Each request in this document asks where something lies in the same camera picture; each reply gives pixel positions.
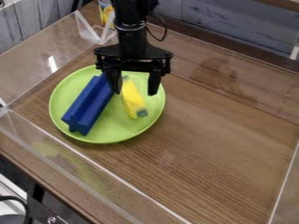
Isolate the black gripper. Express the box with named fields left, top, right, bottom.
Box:
left=94, top=43, right=174, bottom=96

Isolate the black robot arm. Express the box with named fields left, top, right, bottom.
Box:
left=94, top=0, right=174, bottom=96

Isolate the yellow blue tin can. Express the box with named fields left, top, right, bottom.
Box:
left=98, top=0, right=114, bottom=25

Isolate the black cable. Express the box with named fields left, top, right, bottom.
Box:
left=0, top=195, right=34, bottom=224

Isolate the clear acrylic tray wall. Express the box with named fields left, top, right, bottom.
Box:
left=0, top=17, right=299, bottom=224

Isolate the green plate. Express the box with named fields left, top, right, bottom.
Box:
left=48, top=65, right=166, bottom=144

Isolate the clear acrylic corner bracket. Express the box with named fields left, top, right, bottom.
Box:
left=74, top=10, right=118, bottom=46

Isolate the yellow toy banana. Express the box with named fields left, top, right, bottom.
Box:
left=122, top=75, right=148, bottom=119

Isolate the blue star-shaped block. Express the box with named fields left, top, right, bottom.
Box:
left=62, top=74, right=114, bottom=136

